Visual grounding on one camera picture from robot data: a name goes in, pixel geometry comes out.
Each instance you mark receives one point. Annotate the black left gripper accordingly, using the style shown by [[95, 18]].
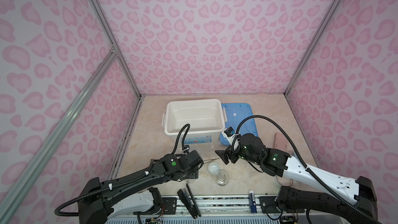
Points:
[[195, 173]]

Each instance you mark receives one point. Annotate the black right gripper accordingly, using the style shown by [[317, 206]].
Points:
[[224, 155]]

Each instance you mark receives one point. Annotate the white plastic storage bin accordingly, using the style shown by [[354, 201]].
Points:
[[206, 119]]

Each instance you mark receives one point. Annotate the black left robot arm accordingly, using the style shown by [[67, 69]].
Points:
[[97, 200]]

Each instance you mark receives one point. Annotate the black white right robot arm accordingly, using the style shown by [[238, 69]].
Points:
[[351, 199]]

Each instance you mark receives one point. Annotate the small white round dish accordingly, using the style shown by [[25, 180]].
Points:
[[214, 168]]

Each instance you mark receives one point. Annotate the metal tweezers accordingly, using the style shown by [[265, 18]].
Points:
[[209, 160]]

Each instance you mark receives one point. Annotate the clear glass flask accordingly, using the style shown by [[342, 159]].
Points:
[[222, 178]]

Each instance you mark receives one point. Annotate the black stapler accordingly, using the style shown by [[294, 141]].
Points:
[[188, 200]]

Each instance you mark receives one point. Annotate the blue plastic bin lid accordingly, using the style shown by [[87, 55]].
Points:
[[235, 113]]

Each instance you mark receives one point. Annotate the pink case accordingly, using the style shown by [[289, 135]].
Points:
[[281, 143]]

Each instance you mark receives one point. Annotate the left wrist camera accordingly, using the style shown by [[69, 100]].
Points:
[[186, 149]]

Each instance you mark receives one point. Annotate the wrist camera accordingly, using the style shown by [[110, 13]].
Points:
[[231, 137], [186, 149]]

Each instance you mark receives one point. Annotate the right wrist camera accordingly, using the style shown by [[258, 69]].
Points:
[[231, 137]]

